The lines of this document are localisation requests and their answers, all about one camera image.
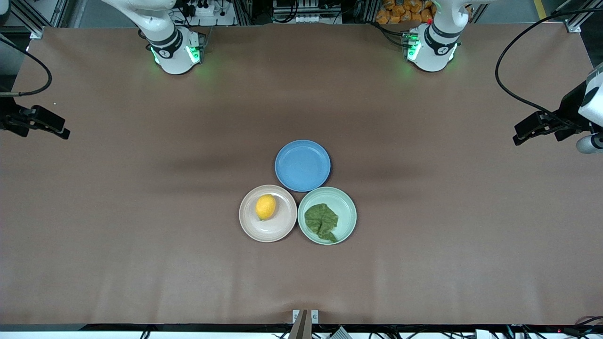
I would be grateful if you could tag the aluminium frame profile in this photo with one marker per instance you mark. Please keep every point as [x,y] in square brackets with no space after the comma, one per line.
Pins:
[574,26]
[36,32]

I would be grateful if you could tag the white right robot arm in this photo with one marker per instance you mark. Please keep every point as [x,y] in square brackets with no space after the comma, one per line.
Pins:
[169,52]

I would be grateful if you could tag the brown camera mount post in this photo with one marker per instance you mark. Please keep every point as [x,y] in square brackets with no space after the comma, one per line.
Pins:
[301,325]

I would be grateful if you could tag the dark electronics rack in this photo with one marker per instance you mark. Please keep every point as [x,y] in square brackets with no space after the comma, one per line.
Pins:
[306,9]

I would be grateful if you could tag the yellow lemon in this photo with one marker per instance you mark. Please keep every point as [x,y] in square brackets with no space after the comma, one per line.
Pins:
[265,207]

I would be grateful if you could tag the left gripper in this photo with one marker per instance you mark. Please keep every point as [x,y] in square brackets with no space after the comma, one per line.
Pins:
[568,109]

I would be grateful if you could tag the blue plate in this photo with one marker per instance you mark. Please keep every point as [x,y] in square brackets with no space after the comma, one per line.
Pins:
[301,165]

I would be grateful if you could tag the beige plate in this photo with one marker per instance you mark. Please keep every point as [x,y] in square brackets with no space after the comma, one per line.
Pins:
[271,230]

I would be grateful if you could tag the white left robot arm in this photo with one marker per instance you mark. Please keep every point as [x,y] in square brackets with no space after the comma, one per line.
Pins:
[431,52]

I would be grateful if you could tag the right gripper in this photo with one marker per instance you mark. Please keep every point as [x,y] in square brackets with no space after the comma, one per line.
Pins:
[10,118]

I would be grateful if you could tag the mint green plate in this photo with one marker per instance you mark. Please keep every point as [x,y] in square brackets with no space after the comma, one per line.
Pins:
[346,207]

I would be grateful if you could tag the green lettuce leaf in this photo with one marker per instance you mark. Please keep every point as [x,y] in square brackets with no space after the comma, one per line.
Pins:
[321,219]

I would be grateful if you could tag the bag of oranges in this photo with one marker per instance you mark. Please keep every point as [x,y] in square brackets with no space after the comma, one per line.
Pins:
[400,12]

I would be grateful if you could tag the grey ribbed block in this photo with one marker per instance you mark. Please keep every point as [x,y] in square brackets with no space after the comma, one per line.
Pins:
[340,334]

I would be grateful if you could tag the white panel with plugs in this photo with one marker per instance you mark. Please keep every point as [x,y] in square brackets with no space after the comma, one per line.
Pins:
[221,19]

